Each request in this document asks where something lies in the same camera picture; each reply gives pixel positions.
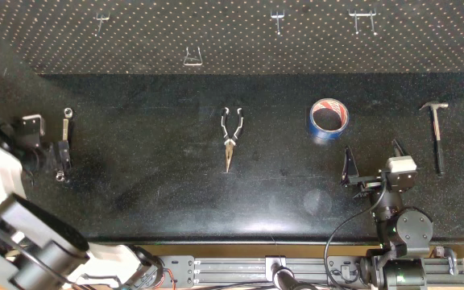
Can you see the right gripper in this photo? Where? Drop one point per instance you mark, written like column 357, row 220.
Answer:
column 371, row 181

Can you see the roll of blue tape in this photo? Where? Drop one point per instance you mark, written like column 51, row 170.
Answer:
column 316, row 128

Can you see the hammer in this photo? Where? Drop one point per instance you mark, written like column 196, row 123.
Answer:
column 437, row 129

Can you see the black and white pliers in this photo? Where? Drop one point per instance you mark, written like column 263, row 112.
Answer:
column 229, row 149

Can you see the wrench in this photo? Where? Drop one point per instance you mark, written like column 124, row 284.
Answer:
column 66, row 129

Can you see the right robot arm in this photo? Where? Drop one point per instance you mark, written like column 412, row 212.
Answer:
column 411, row 231

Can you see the black pegboard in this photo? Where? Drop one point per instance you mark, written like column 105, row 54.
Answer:
column 232, row 36

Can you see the metal hook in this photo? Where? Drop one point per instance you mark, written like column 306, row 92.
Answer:
column 278, row 19
column 101, row 20
column 193, row 63
column 356, row 20

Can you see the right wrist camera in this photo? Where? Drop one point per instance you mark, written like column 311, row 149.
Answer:
column 400, row 163

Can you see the mounting rail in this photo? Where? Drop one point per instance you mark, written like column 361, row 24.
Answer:
column 232, row 272

